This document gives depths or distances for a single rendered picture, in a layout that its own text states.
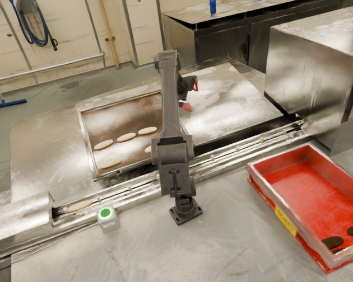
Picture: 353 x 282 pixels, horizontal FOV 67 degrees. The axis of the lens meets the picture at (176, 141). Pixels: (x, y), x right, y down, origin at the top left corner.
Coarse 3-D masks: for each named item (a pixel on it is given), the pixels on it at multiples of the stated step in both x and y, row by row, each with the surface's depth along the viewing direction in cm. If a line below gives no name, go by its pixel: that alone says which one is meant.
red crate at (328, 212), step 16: (304, 160) 126; (272, 176) 120; (288, 176) 119; (304, 176) 118; (320, 176) 117; (288, 192) 112; (304, 192) 111; (320, 192) 110; (336, 192) 110; (272, 208) 106; (304, 208) 106; (320, 208) 105; (336, 208) 104; (352, 208) 103; (320, 224) 99; (336, 224) 99; (352, 224) 98; (304, 240) 92; (352, 240) 93; (320, 256) 86
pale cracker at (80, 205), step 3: (84, 201) 117; (87, 201) 116; (90, 201) 117; (75, 204) 116; (78, 204) 116; (81, 204) 115; (84, 204) 115; (87, 204) 115; (72, 207) 115; (75, 207) 115; (78, 207) 114; (81, 207) 114; (84, 207) 115; (69, 210) 114; (72, 210) 114; (75, 210) 114
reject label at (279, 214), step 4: (276, 208) 102; (276, 212) 103; (280, 212) 100; (280, 216) 101; (284, 216) 98; (284, 220) 99; (288, 220) 96; (284, 224) 100; (288, 224) 97; (288, 228) 98; (292, 228) 95; (292, 232) 96; (296, 232) 93
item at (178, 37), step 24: (240, 0) 334; (264, 0) 310; (288, 0) 290; (312, 0) 306; (336, 0) 306; (168, 24) 329; (192, 24) 284; (216, 24) 274; (240, 24) 278; (264, 24) 289; (168, 48) 360; (192, 48) 282; (216, 48) 283; (240, 48) 294; (264, 48) 306; (264, 72) 325
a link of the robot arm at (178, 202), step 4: (176, 196) 102; (180, 196) 103; (184, 196) 103; (188, 196) 102; (176, 200) 102; (180, 200) 102; (184, 200) 102; (188, 200) 102; (176, 204) 104; (180, 204) 104; (184, 204) 104
